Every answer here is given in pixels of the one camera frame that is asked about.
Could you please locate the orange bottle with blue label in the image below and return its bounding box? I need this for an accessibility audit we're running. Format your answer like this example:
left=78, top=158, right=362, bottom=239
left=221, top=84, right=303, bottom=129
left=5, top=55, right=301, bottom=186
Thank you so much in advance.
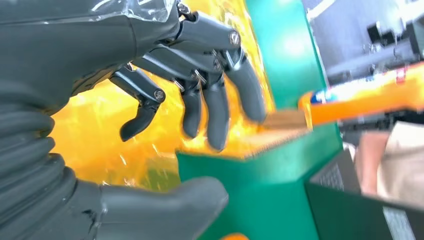
left=298, top=62, right=424, bottom=128
left=220, top=232, right=250, bottom=240

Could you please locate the yellow plastic sheet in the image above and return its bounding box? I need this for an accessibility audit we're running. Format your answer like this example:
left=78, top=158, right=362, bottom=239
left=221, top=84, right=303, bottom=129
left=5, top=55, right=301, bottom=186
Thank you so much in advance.
left=49, top=0, right=276, bottom=193

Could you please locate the brown cardboard piece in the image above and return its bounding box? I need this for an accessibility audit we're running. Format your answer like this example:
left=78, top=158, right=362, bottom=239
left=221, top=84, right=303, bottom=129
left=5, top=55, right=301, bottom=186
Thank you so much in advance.
left=245, top=109, right=314, bottom=158

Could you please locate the dark green laptop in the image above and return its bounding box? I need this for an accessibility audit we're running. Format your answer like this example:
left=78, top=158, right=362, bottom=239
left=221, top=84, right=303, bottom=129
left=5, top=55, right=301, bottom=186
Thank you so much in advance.
left=304, top=149, right=424, bottom=240

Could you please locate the person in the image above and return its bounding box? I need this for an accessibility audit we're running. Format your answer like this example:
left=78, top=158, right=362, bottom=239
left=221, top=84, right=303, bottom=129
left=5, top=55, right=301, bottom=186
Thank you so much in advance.
left=356, top=120, right=424, bottom=210

